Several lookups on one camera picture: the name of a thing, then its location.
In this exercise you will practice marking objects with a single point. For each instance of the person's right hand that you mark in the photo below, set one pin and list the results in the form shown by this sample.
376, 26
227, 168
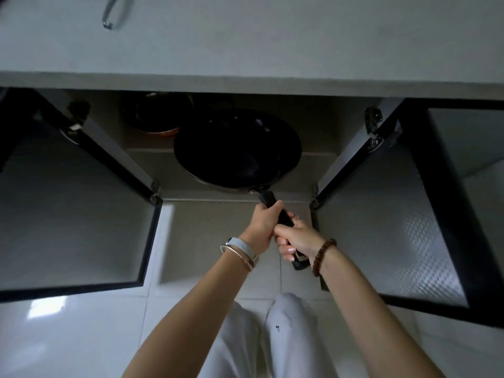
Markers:
303, 240

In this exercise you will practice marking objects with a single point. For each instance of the person's left hand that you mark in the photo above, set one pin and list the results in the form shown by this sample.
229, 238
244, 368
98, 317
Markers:
258, 228

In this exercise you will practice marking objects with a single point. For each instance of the person's right thumb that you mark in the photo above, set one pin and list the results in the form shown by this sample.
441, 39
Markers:
294, 217

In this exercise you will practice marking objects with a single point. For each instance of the person's left fingers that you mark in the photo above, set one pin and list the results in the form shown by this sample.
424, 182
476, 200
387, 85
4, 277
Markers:
269, 210

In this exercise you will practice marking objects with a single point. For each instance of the person's left forearm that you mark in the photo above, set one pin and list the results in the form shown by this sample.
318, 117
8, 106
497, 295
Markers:
197, 318

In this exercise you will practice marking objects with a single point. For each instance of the person's right forearm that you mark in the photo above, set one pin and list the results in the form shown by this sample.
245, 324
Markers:
374, 322

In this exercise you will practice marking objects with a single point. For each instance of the metal door hinge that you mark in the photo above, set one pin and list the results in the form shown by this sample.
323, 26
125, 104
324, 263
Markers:
76, 118
376, 127
314, 198
156, 194

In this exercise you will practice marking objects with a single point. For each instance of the white band wristwatch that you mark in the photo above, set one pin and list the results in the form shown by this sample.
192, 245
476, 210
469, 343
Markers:
244, 246

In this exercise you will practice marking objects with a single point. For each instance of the silver bangle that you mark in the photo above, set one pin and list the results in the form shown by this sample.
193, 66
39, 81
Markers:
236, 256

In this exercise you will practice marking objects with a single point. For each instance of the black framed glass cabinet door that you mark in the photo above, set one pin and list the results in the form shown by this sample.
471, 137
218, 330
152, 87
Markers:
393, 232
78, 216

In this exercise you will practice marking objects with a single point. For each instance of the white trousers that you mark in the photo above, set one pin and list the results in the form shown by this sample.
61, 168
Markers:
291, 338

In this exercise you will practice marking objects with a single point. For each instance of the grey kitchen cabinet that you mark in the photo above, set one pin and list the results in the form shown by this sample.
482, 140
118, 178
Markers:
153, 169

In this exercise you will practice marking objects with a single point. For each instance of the dark pot with orange rim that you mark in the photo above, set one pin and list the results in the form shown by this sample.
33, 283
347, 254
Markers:
153, 114

